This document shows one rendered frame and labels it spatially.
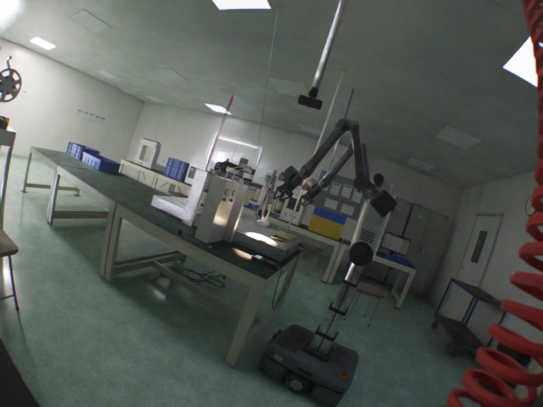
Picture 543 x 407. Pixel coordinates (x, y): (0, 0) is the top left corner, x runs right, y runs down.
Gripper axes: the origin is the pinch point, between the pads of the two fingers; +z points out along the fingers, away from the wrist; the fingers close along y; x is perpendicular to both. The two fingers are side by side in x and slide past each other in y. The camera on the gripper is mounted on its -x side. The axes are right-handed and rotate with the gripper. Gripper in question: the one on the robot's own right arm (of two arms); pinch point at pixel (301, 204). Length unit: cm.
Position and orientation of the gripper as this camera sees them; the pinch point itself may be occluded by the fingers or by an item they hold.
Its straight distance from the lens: 204.8
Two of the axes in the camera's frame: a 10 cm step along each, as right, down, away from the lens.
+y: -4.4, -0.9, -8.9
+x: 5.7, 7.4, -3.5
